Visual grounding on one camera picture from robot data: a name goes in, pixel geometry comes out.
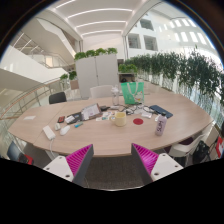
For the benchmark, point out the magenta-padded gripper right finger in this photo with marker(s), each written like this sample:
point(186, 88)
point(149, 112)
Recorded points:
point(148, 159)

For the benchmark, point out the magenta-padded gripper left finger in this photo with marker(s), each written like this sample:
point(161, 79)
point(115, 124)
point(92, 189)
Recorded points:
point(76, 160)

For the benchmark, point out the purple drink bottle black cap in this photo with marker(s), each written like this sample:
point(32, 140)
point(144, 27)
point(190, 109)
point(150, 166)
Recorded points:
point(161, 126)

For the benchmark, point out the white computer mouse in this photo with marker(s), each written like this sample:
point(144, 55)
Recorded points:
point(65, 130)

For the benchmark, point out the flat round red coaster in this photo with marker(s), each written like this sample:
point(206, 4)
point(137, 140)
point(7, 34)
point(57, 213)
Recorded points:
point(138, 121)

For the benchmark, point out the cream yellow mug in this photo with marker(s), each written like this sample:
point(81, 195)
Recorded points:
point(120, 119)

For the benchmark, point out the dark blue keyboard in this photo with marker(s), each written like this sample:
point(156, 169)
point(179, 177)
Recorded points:
point(160, 111)

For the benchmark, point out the colourful sticker sheet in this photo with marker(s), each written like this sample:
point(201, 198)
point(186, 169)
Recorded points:
point(105, 115)

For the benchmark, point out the black bag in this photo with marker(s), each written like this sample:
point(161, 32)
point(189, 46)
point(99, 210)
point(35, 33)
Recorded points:
point(201, 151)

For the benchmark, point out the black chair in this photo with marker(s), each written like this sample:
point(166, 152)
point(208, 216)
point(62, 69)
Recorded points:
point(57, 97)

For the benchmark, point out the green tote bag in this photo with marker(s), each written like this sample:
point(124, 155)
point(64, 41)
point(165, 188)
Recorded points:
point(132, 93)

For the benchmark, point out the clear plastic lidded tumbler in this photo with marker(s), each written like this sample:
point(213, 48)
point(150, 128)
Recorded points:
point(115, 97)

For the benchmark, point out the wooden planter with plants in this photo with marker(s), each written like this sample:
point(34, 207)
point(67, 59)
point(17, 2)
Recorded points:
point(127, 69)
point(71, 76)

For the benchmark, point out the row of green hedge plants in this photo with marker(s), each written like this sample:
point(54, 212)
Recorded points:
point(186, 71)

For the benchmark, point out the green plants on cabinet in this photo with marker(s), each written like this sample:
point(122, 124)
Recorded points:
point(95, 52)

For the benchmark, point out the ceiling strip lights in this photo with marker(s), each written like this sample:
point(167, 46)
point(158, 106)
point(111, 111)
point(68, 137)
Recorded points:
point(100, 20)

